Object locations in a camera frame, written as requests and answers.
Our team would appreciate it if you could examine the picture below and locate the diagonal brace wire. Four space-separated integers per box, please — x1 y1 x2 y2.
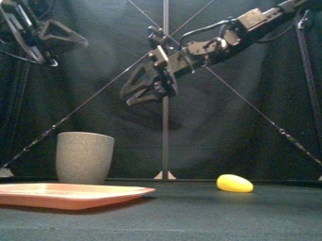
0 0 217 169
125 0 322 166

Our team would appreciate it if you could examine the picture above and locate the black slotted frame post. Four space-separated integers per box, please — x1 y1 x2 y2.
295 8 322 149

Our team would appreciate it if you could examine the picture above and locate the vertical metal frame post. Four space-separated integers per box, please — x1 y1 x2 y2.
154 0 178 181

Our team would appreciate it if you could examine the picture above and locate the black backdrop cloth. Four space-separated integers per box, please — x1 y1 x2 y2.
0 0 322 182

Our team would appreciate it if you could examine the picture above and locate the metal corner foot bracket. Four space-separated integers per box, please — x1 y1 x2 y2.
0 167 15 179

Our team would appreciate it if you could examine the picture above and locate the yellow toy fruit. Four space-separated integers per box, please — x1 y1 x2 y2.
216 173 256 194

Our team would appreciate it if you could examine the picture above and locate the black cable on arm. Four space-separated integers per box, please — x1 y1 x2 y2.
180 18 240 47

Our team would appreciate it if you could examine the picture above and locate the grey speckled cup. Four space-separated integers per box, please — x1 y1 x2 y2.
55 131 117 185

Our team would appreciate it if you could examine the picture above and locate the pink plastic tray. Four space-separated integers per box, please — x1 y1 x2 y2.
0 183 158 211

